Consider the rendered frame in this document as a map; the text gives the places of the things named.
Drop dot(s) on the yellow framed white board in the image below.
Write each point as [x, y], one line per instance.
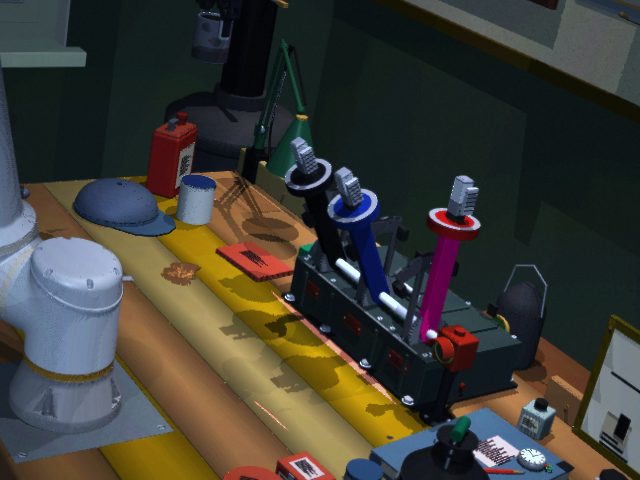
[617, 380]

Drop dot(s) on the white tin with blue top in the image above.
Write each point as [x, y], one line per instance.
[196, 202]

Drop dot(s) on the black jug with green cap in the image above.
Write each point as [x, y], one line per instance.
[442, 452]

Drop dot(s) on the pale green shelf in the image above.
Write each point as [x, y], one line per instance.
[42, 56]

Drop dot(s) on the grey floor plate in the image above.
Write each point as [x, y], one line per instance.
[140, 430]

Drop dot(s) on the green desk lamp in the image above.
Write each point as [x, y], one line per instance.
[292, 147]

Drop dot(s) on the red book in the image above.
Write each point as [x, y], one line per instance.
[255, 262]

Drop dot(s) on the red pencil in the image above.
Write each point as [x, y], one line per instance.
[502, 470]

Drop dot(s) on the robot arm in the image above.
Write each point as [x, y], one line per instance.
[75, 280]

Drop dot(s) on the red round tin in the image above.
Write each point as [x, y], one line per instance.
[250, 474]

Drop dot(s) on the blue lever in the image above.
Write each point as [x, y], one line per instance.
[372, 260]

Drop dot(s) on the blue round tin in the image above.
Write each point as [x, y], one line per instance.
[364, 471]

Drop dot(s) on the blue peaked cap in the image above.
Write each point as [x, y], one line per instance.
[120, 205]

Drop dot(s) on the yellow framed window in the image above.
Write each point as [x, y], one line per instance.
[590, 55]

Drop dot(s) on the red labelled box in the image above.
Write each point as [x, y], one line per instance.
[302, 467]

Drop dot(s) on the red fuel can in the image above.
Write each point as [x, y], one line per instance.
[167, 155]

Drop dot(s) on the magenta lever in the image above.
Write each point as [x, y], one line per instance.
[442, 280]

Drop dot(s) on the white printed paper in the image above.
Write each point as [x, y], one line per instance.
[497, 450]

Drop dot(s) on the wooden block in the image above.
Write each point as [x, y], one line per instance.
[565, 400]

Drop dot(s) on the black stove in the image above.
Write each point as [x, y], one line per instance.
[247, 50]

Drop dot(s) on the black lever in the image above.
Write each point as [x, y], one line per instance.
[327, 235]

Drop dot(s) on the grey ink bottle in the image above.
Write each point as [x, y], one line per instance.
[536, 422]

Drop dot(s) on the dark green ground frame body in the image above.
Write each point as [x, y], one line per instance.
[380, 350]

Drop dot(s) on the silver pocket watch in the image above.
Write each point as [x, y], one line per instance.
[531, 458]

